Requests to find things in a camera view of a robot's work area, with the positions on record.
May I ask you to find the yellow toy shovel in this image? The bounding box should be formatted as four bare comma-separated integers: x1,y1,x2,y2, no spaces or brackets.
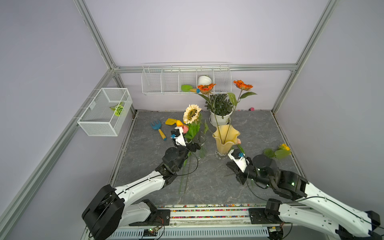
165,119,178,126

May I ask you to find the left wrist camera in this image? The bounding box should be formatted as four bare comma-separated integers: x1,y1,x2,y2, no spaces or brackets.
171,127,187,147

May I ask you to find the small white wire basket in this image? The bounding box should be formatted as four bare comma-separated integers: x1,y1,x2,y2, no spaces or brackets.
77,88,133,137

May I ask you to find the long white wire basket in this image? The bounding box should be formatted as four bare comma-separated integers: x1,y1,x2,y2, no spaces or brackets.
141,63,232,95

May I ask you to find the cream gerbera flower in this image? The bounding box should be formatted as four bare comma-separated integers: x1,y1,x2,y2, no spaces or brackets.
183,105,209,134

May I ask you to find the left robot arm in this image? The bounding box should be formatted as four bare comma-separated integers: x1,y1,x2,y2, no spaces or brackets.
82,142,201,240

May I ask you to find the blue toy rake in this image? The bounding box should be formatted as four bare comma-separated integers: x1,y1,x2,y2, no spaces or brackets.
150,120,167,141

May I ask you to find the potted green plant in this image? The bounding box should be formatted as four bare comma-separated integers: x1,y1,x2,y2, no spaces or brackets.
206,94,234,127

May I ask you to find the orange gerbera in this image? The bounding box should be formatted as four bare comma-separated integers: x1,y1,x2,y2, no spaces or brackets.
198,84,223,143
223,79,258,145

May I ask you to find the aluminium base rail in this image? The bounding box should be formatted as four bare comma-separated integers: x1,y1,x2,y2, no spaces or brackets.
80,203,340,240

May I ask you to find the clear glass vase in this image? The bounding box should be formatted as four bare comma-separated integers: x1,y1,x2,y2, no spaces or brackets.
193,131,207,160

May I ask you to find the green toy in basket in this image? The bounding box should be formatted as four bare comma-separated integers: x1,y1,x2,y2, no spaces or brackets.
110,102,124,117

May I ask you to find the yellow gerbera right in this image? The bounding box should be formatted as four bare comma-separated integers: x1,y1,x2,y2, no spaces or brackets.
264,144,292,160

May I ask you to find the white empty pot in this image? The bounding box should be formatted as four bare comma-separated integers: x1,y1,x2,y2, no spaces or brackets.
198,76,213,86

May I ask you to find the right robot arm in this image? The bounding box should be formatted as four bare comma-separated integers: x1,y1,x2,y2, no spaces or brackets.
227,150,384,240

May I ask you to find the green toy shovel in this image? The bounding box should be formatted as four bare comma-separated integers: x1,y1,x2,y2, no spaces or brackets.
181,85,200,93

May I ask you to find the yellow fluted vase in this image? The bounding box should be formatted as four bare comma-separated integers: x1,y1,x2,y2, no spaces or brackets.
213,125,241,160

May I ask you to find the aluminium frame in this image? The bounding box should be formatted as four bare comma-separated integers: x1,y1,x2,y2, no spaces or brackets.
1,1,328,213

